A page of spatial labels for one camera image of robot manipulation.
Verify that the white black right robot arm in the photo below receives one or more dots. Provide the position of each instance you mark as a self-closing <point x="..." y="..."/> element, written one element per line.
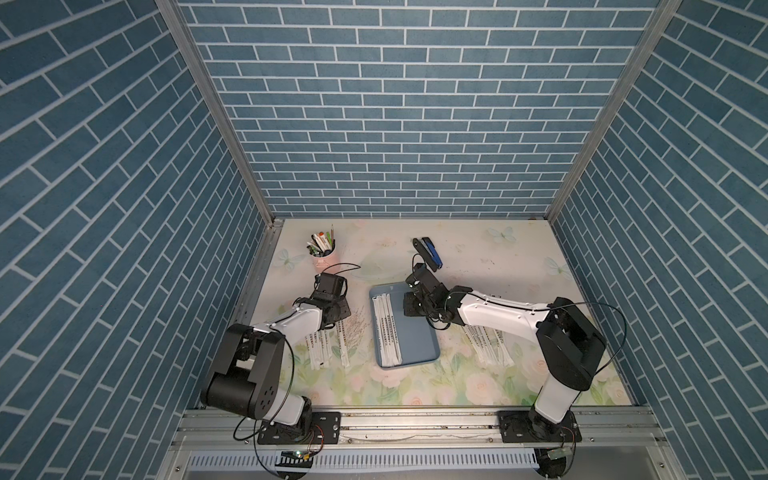
<point x="571" y="345"/>

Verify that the white straw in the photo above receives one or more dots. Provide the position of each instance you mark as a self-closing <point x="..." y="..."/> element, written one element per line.
<point x="389" y="325"/>
<point x="381" y="332"/>

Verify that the pens in cup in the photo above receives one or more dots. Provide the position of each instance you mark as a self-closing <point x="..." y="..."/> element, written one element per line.
<point x="321" y="244"/>

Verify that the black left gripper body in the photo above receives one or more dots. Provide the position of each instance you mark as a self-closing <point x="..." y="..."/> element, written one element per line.
<point x="340" y="308"/>

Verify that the aluminium corner post right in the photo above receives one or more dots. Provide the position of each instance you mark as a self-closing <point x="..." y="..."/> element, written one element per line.
<point x="657" y="24"/>

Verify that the white ribbed cable duct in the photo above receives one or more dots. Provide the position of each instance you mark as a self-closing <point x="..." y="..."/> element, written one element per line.
<point x="370" y="461"/>

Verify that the blue black stapler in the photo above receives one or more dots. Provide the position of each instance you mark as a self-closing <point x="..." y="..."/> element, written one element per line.
<point x="426" y="249"/>

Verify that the white straws pile left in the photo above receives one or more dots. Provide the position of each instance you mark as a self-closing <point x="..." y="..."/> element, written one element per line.
<point x="341" y="342"/>

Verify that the white straws pile right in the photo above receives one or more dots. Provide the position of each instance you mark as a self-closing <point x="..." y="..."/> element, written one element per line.
<point x="489" y="346"/>

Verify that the pink pen cup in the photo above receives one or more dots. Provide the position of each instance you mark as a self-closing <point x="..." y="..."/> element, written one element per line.
<point x="323" y="258"/>

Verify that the aluminium corner post left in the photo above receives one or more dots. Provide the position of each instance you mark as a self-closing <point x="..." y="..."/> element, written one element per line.
<point x="182" y="36"/>

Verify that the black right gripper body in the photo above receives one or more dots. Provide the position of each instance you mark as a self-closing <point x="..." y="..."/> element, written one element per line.
<point x="413" y="307"/>

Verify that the aluminium corner post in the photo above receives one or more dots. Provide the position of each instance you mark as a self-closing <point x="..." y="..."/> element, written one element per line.
<point x="182" y="36"/>
<point x="657" y="24"/>

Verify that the blue storage box tray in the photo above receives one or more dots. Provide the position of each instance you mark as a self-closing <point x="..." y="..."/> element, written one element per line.
<point x="417" y="339"/>

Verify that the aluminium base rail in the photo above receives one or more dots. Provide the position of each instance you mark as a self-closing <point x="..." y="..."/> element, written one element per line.
<point x="424" y="427"/>

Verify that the white straws pile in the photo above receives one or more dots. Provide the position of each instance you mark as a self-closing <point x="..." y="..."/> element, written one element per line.
<point x="489" y="346"/>
<point x="341" y="342"/>

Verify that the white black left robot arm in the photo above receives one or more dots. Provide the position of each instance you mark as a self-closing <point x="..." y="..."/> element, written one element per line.
<point x="244" y="376"/>

